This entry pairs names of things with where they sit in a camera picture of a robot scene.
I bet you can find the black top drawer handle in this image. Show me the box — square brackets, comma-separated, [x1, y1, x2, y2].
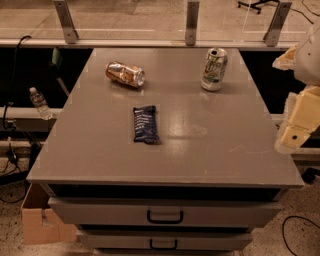
[146, 210, 184, 225]

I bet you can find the left metal railing bracket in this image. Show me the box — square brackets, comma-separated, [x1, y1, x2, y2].
[53, 0, 79, 44]

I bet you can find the black cable at left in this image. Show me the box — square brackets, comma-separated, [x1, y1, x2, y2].
[1, 34, 33, 131]

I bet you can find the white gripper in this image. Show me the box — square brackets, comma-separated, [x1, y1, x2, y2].
[272, 20, 320, 154]

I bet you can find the metal railing bracket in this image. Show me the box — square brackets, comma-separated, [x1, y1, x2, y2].
[263, 1, 292, 47]
[53, 0, 79, 44]
[185, 0, 200, 46]

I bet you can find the clear plastic water bottle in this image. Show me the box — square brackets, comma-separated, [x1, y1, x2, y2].
[29, 87, 53, 120]

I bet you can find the black cable on floor right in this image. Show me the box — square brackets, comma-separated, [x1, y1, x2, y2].
[281, 215, 320, 256]

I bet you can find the black office chair base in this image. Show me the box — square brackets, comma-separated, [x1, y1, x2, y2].
[237, 0, 279, 14]

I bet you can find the grey drawer cabinet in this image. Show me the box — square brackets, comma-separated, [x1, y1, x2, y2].
[29, 48, 303, 256]

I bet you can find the dark blue snack bag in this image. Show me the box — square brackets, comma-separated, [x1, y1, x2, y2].
[133, 105, 159, 144]

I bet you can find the right metal railing bracket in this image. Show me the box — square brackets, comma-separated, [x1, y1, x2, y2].
[263, 1, 292, 47]

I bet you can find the green handled tool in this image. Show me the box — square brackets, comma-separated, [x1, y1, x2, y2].
[49, 47, 70, 96]

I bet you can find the black drawer handle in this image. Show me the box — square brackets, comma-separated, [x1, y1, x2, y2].
[146, 210, 184, 225]
[149, 239, 178, 250]

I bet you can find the brown cardboard box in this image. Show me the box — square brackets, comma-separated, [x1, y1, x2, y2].
[21, 184, 76, 245]

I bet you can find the white green soda can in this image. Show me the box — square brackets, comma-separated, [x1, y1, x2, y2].
[201, 48, 228, 91]

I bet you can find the horizontal metal rail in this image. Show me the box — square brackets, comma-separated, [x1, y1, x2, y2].
[0, 37, 301, 52]

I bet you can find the middle metal railing bracket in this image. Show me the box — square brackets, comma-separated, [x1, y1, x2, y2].
[185, 0, 200, 46]

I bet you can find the orange soda can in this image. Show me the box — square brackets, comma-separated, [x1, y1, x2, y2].
[105, 61, 145, 88]

